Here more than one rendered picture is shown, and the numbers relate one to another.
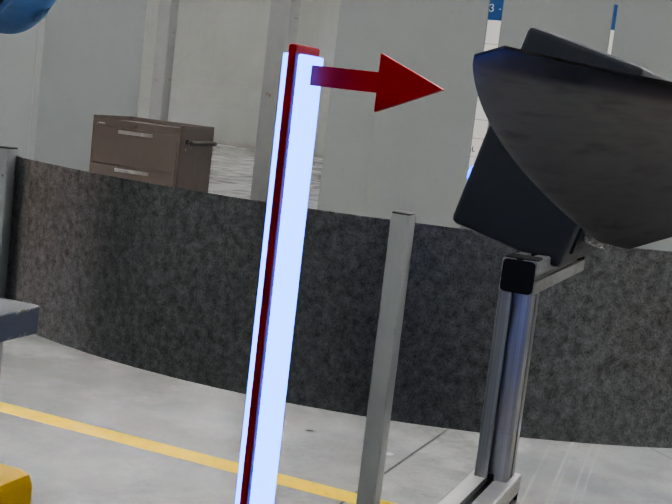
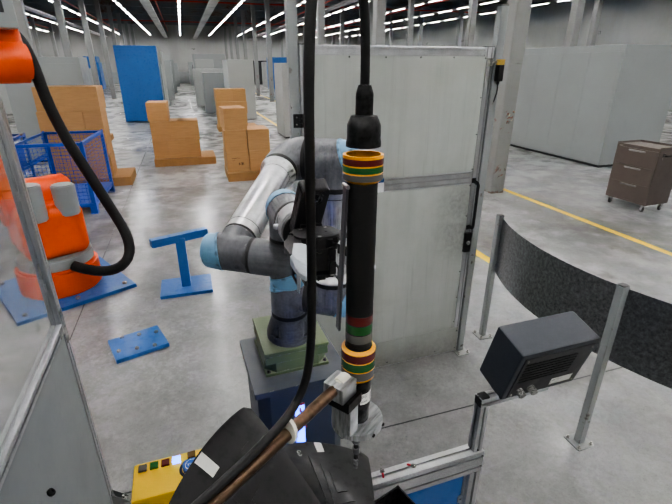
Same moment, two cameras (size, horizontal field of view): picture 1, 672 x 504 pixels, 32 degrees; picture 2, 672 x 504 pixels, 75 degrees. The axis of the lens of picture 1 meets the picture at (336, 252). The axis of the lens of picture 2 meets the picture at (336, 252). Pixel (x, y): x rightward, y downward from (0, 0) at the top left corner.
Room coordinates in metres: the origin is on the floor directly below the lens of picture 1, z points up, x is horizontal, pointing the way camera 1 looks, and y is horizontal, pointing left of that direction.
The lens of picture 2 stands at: (0.04, -0.63, 1.91)
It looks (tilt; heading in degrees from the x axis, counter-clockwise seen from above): 23 degrees down; 49
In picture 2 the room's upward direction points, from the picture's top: straight up
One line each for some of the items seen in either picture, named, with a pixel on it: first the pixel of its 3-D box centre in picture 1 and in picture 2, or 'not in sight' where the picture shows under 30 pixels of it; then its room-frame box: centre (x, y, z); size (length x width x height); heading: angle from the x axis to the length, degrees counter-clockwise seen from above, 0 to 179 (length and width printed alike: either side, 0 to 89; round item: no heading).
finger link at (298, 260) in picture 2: not in sight; (300, 274); (0.36, -0.18, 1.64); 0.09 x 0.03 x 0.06; 47
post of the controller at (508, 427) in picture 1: (509, 367); (478, 422); (0.99, -0.16, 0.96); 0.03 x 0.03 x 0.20; 68
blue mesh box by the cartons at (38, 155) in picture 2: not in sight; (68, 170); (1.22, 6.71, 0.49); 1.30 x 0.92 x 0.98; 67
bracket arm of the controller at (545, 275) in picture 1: (547, 264); (512, 391); (1.09, -0.20, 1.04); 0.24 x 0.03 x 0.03; 158
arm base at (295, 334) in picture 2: not in sight; (289, 320); (0.73, 0.40, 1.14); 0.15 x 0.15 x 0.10
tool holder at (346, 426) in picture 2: not in sight; (353, 398); (0.36, -0.30, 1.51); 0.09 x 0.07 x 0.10; 13
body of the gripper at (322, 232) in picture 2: not in sight; (310, 247); (0.44, -0.11, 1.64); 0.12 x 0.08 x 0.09; 68
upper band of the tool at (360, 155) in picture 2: not in sight; (362, 167); (0.37, -0.30, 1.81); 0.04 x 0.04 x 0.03
